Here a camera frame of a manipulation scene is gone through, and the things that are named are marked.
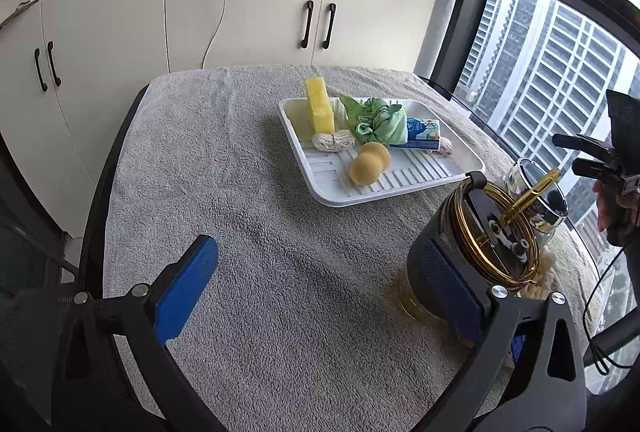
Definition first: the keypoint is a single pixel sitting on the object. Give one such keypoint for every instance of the beige knitted cloth roll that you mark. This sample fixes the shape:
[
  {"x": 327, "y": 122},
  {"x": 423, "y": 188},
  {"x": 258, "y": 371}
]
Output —
[{"x": 445, "y": 147}]

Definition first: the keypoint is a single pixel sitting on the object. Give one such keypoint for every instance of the orange round sponge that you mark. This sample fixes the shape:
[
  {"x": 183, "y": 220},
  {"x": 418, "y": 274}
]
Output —
[{"x": 372, "y": 160}]

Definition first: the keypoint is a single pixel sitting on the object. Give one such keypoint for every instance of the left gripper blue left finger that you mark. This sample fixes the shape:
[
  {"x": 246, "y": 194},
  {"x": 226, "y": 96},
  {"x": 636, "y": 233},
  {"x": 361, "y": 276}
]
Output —
[{"x": 177, "y": 289}]

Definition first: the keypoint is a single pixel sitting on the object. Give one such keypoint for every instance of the large yellow sponge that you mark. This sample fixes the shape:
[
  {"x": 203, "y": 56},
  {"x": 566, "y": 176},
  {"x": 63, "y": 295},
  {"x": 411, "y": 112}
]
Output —
[{"x": 319, "y": 106}]

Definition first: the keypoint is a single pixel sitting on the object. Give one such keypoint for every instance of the small beige knitted roll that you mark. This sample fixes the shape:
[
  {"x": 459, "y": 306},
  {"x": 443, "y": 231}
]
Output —
[{"x": 335, "y": 142}]

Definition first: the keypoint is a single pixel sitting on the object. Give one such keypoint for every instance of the black cabinet handle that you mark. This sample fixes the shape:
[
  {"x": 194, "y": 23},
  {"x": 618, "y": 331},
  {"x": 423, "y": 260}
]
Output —
[
  {"x": 57, "y": 80},
  {"x": 43, "y": 84},
  {"x": 309, "y": 13},
  {"x": 330, "y": 12}
]

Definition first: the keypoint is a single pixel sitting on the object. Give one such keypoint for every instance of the white lower cabinet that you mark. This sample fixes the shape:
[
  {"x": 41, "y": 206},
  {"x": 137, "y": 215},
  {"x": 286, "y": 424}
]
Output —
[{"x": 105, "y": 51}]

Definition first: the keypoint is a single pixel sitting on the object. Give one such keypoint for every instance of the person's right hand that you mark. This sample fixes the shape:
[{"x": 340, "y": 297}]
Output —
[{"x": 618, "y": 215}]

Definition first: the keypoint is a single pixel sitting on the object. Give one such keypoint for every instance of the white plastic tray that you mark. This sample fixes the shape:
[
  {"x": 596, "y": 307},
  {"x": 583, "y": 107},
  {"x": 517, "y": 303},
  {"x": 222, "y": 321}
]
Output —
[{"x": 411, "y": 170}]

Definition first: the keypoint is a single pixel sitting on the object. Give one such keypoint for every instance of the grey terry towel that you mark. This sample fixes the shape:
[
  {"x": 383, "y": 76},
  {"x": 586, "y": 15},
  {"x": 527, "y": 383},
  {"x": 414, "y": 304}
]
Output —
[{"x": 299, "y": 329}]

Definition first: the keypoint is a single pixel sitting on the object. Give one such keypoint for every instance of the cream chenille scrunchie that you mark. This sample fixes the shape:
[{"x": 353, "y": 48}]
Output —
[{"x": 544, "y": 280}]

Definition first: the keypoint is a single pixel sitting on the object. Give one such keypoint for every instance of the blue tissue pack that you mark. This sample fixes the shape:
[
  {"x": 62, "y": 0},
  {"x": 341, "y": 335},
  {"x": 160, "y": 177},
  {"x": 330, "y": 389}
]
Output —
[{"x": 422, "y": 133}]

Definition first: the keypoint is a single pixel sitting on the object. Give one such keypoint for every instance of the gold drinking straw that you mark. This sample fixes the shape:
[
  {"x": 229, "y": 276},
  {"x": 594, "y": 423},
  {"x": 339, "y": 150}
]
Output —
[{"x": 527, "y": 198}]

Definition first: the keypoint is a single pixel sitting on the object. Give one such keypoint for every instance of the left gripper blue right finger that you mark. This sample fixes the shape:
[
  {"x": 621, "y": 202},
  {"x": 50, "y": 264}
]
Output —
[{"x": 460, "y": 295}]

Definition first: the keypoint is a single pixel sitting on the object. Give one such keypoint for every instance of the green cloth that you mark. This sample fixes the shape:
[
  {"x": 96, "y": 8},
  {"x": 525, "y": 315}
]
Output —
[{"x": 374, "y": 120}]

